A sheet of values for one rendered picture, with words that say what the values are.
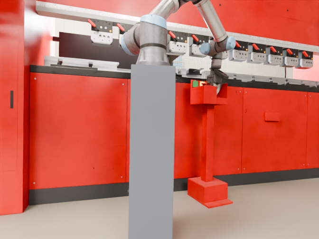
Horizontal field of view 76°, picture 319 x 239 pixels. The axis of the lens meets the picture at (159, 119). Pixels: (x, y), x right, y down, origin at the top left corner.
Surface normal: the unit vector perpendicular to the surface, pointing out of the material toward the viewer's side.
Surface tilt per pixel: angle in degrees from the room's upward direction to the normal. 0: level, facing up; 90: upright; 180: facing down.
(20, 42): 90
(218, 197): 90
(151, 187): 90
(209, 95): 90
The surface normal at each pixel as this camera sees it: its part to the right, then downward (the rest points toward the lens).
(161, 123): 0.07, 0.01
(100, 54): 0.29, 0.02
